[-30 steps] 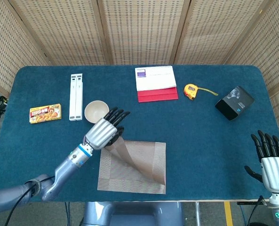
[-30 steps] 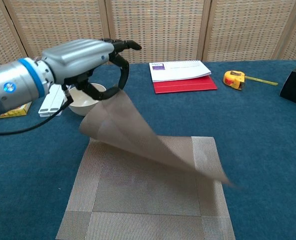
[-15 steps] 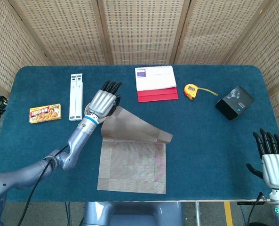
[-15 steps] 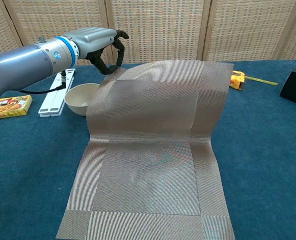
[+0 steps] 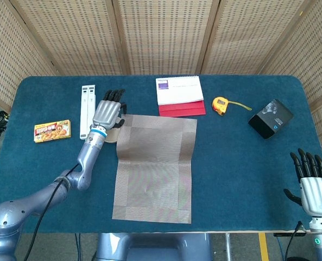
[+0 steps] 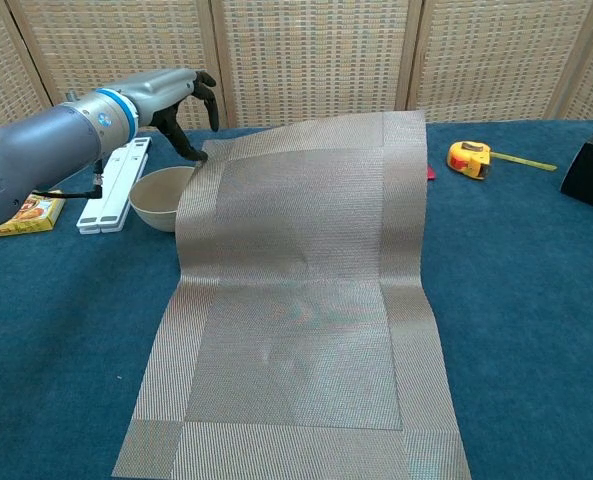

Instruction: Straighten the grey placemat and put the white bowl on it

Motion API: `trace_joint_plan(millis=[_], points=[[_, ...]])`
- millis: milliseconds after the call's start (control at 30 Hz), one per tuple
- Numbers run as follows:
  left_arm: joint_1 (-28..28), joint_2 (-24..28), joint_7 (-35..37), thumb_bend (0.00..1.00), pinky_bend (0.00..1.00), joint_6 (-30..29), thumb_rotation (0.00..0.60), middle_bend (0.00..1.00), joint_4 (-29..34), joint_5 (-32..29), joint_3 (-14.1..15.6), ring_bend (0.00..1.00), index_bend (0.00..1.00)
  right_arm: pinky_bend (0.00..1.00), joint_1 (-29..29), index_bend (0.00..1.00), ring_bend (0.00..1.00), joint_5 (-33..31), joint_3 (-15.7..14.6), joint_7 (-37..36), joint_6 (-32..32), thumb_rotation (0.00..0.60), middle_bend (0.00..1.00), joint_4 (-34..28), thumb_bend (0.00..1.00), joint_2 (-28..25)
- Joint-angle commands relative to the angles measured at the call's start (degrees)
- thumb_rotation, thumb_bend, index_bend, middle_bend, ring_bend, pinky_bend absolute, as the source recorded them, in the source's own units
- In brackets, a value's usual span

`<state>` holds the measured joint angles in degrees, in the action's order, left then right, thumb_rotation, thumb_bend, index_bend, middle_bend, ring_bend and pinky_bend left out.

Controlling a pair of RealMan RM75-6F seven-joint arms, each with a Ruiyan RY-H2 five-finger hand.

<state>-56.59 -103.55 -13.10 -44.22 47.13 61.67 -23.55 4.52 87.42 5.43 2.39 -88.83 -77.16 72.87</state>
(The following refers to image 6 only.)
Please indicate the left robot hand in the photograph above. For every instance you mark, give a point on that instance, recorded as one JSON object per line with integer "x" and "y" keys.
{"x": 166, "y": 87}

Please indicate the beige bowl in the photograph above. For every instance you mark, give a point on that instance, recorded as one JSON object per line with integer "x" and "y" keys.
{"x": 156, "y": 200}

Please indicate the gray woven placemat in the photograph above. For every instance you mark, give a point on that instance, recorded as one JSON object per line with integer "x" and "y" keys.
{"x": 301, "y": 250}

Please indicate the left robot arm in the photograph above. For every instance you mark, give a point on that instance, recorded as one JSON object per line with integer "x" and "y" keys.
{"x": 36, "y": 145}

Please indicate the white folding stand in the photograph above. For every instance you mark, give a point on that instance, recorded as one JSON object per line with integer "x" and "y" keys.
{"x": 113, "y": 200}

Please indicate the yellow curry box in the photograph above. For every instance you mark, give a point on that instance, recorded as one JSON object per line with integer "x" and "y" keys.
{"x": 41, "y": 215}

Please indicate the blue tablecloth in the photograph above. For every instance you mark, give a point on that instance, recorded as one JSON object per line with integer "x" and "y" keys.
{"x": 51, "y": 325}

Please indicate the white desk calendar red base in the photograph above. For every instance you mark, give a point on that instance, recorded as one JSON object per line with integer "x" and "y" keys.
{"x": 430, "y": 172}

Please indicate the yellow tape measure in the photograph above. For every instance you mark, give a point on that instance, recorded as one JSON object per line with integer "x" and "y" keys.
{"x": 466, "y": 157}

